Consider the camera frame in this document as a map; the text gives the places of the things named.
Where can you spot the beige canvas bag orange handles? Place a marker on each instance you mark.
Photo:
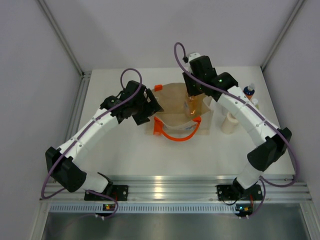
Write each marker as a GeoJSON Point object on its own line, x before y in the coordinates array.
{"type": "Point", "coordinates": [172, 123]}

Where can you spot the cream cylindrical bottle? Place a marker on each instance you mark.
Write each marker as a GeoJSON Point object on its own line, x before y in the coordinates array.
{"type": "Point", "coordinates": [229, 124]}

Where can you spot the slotted grey cable duct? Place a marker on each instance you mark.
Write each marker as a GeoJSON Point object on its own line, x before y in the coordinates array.
{"type": "Point", "coordinates": [146, 208]}

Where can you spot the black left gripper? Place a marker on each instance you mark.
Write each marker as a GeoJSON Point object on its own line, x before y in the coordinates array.
{"type": "Point", "coordinates": [151, 107]}

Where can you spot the amber bottle pink cap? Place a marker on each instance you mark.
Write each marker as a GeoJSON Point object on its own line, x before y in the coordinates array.
{"type": "Point", "coordinates": [191, 106]}

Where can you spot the left aluminium frame post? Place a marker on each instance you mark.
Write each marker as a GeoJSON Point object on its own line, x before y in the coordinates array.
{"type": "Point", "coordinates": [43, 6]}

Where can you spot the aluminium frame post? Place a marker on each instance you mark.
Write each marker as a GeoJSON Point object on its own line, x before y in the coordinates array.
{"type": "Point", "coordinates": [43, 6]}
{"type": "Point", "coordinates": [293, 15]}

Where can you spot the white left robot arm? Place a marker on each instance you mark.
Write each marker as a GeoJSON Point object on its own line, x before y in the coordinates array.
{"type": "Point", "coordinates": [63, 163]}

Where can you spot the orange bottle blue spray top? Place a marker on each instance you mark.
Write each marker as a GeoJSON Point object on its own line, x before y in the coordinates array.
{"type": "Point", "coordinates": [249, 91]}

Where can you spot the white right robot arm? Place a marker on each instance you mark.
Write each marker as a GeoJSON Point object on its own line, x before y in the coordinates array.
{"type": "Point", "coordinates": [270, 141]}

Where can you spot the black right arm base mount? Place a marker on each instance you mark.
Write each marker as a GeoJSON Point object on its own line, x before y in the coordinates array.
{"type": "Point", "coordinates": [230, 192]}

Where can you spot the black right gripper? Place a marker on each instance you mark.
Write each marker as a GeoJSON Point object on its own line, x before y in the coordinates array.
{"type": "Point", "coordinates": [187, 78]}

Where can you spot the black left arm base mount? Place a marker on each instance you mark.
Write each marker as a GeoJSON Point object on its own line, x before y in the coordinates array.
{"type": "Point", "coordinates": [117, 192]}

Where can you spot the green pump lotion bottle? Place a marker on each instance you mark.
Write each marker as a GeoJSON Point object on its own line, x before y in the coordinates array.
{"type": "Point", "coordinates": [255, 102]}

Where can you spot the aluminium rail base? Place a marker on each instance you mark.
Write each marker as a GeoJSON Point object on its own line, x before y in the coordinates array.
{"type": "Point", "coordinates": [199, 189]}

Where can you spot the right aluminium frame post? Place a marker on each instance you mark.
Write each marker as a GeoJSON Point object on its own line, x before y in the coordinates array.
{"type": "Point", "coordinates": [293, 15]}

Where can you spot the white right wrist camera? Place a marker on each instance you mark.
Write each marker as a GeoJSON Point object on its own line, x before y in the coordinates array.
{"type": "Point", "coordinates": [190, 57]}

